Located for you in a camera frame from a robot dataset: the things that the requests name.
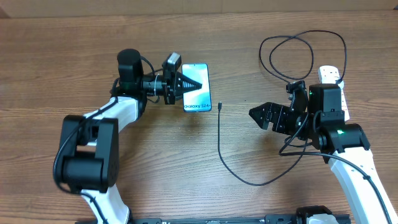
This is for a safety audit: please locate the Samsung Galaxy smartphone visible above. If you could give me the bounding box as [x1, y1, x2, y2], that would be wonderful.
[182, 63, 212, 112]

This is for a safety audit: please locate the white power strip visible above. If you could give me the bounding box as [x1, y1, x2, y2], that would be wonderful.
[317, 65, 350, 121]

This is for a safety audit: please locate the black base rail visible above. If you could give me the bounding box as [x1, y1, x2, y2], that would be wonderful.
[74, 205, 352, 224]

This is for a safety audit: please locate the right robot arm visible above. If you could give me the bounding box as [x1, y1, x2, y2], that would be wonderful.
[249, 81, 397, 223]

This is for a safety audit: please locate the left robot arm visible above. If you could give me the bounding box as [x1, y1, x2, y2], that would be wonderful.
[52, 49, 202, 224]

